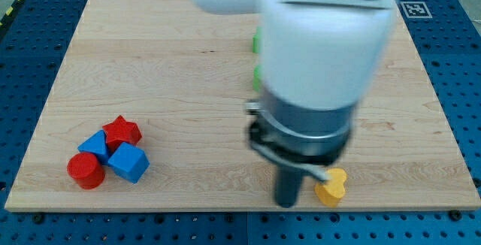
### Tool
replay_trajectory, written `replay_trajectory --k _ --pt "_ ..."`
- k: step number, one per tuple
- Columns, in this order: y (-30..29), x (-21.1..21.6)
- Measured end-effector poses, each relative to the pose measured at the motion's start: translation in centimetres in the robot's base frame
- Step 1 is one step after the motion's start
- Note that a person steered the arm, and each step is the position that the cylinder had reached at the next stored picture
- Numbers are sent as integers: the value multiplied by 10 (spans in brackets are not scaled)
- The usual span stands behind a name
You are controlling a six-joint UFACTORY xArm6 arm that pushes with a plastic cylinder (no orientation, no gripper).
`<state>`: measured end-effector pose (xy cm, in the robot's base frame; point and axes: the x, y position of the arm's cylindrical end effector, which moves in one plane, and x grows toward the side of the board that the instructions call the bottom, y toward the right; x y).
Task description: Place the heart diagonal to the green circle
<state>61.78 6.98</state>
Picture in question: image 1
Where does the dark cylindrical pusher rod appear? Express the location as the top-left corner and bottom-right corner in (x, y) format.
(274, 163), (303, 207)

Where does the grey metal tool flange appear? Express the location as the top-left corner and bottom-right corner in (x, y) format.
(247, 87), (355, 166)

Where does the yellow wooden heart block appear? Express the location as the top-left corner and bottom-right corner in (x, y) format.
(314, 168), (348, 208)

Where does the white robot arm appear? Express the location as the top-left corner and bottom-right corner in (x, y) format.
(192, 0), (397, 207)

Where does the green block lower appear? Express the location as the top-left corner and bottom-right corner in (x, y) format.
(253, 65), (262, 92)

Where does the green block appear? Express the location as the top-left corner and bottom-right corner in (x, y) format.
(252, 26), (262, 53)
(253, 65), (262, 92)

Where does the green block upper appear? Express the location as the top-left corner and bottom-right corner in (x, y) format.
(252, 26), (262, 53)

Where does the light wooden board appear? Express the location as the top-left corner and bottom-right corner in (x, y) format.
(5, 0), (480, 213)

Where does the white fiducial marker tag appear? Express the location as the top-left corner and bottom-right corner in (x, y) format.
(401, 1), (432, 19)

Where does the blue wooden cube block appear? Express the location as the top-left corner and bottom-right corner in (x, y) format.
(107, 143), (150, 183)

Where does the red wooden star block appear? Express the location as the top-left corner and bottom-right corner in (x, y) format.
(102, 115), (142, 153)

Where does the blue wooden triangle block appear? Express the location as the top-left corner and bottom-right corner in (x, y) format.
(77, 130), (110, 165)

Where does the red wooden cylinder block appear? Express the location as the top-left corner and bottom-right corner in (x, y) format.
(67, 152), (105, 189)

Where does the grey cable on tool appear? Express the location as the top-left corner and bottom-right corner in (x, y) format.
(249, 139), (331, 183)

